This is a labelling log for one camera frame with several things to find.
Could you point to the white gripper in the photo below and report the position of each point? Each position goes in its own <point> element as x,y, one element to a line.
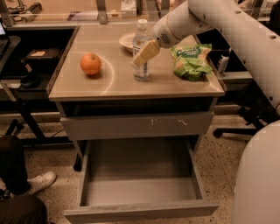
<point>162,34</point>

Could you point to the clear plastic tea bottle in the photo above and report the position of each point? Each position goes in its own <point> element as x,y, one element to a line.
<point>140,38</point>

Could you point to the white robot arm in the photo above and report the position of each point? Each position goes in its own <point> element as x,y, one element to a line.
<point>257,186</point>

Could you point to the grey drawer cabinet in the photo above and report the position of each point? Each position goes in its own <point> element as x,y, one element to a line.
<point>114,91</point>

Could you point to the closed grey upper drawer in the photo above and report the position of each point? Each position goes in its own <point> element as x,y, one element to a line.
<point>132,126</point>

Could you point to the open grey lower drawer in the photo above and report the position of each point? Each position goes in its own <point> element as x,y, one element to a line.
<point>139,179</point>

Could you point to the white paper bowl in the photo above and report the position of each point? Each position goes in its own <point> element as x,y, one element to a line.
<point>126,41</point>

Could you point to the green snack chip bag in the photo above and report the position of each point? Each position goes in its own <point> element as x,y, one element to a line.
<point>190,62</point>

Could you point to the orange apple fruit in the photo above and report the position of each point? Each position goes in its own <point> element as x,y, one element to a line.
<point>90,64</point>

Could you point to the black box with label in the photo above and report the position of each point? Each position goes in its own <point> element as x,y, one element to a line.
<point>40,56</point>

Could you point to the black office chair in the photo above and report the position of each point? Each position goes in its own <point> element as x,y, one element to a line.
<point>255,109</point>

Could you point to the white sneaker shoe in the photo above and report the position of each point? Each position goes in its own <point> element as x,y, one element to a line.
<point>41,182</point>

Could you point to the person's dark trouser leg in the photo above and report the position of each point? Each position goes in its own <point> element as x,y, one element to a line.
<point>12,165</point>

